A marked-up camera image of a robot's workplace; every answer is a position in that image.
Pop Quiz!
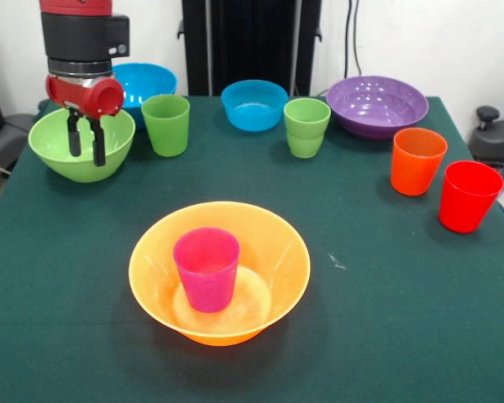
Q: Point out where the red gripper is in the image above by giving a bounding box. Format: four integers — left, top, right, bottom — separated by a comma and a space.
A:
45, 74, 125, 168

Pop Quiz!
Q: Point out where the green bowl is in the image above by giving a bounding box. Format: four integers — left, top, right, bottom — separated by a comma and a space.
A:
28, 107, 136, 184

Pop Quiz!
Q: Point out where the purple cup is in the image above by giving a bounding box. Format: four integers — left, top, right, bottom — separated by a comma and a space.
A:
172, 227, 241, 314

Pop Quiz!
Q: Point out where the orange bowl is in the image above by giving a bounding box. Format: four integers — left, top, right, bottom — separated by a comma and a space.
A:
129, 200, 312, 348

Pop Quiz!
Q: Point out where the plain green cup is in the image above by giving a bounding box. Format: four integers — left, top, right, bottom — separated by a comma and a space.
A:
140, 94, 192, 158

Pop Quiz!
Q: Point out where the large blue bowl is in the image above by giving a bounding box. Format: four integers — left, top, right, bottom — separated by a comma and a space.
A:
111, 62, 178, 129

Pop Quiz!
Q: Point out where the small blue bowl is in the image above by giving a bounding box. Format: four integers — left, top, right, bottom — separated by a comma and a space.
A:
220, 79, 289, 133

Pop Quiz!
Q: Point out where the stepped green cup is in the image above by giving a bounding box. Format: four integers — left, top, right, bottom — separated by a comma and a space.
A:
283, 97, 332, 160

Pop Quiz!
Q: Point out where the purple bowl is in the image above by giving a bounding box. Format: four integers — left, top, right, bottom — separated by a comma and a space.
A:
326, 76, 430, 141

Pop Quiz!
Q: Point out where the dark green table cloth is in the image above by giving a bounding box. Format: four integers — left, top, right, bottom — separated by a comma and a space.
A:
0, 94, 504, 403

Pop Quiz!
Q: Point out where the orange cup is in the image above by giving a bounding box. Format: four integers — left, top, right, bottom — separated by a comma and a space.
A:
390, 128, 449, 197

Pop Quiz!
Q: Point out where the red cup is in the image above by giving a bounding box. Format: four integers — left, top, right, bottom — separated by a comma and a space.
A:
438, 160, 504, 234

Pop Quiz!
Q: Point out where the grey base with knob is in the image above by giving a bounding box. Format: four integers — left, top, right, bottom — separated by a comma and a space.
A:
470, 106, 504, 167

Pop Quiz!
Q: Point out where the black hanging wall cable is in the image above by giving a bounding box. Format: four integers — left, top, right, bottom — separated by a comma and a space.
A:
344, 0, 365, 81

